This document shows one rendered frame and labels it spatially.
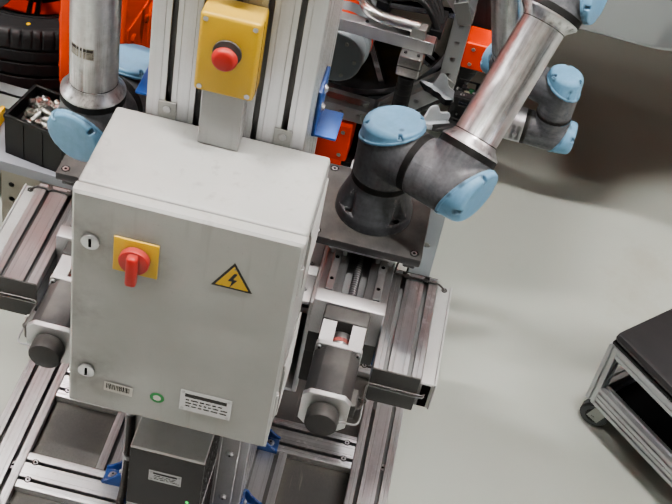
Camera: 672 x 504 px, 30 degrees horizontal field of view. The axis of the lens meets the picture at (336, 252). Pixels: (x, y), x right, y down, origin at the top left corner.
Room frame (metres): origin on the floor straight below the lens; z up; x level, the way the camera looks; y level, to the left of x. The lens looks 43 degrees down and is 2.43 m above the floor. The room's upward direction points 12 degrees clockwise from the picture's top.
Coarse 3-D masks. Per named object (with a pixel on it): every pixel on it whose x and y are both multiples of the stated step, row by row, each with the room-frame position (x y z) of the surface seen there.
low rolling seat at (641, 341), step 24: (624, 336) 2.15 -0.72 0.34; (648, 336) 2.17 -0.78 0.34; (624, 360) 2.12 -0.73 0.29; (648, 360) 2.09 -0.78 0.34; (600, 384) 2.14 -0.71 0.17; (624, 384) 2.21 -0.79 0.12; (648, 384) 2.06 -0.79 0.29; (600, 408) 2.12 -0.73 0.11; (624, 408) 2.10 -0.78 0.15; (648, 408) 2.16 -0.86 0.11; (624, 432) 2.06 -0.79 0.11; (648, 432) 2.03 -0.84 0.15; (648, 456) 2.00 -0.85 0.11
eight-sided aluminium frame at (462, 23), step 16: (448, 0) 2.41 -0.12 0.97; (464, 0) 2.41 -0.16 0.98; (464, 16) 2.41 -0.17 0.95; (464, 32) 2.41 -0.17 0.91; (448, 48) 2.41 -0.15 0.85; (464, 48) 2.41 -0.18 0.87; (448, 64) 2.41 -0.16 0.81; (432, 80) 2.46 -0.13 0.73; (448, 80) 2.41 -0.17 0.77; (336, 96) 2.47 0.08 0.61; (352, 96) 2.48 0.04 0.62; (384, 96) 2.48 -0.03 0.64; (416, 96) 2.42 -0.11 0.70; (432, 96) 2.41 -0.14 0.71; (352, 112) 2.43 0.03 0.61; (368, 112) 2.43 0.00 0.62
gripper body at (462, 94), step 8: (464, 80) 2.23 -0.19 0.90; (456, 88) 2.22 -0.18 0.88; (464, 88) 2.21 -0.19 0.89; (456, 96) 2.17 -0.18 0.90; (464, 96) 2.18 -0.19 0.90; (472, 96) 2.19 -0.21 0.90; (456, 104) 2.17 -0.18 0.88; (464, 104) 2.17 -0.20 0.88; (456, 112) 2.17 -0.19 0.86; (456, 120) 2.17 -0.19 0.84
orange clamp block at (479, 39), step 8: (472, 32) 2.45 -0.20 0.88; (480, 32) 2.46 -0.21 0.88; (488, 32) 2.47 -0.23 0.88; (472, 40) 2.42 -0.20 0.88; (480, 40) 2.43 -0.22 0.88; (488, 40) 2.43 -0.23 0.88; (472, 48) 2.40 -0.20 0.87; (480, 48) 2.41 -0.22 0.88; (464, 56) 2.41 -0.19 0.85; (472, 56) 2.41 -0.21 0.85; (480, 56) 2.40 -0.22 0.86; (464, 64) 2.41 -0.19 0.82; (472, 64) 2.41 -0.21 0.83
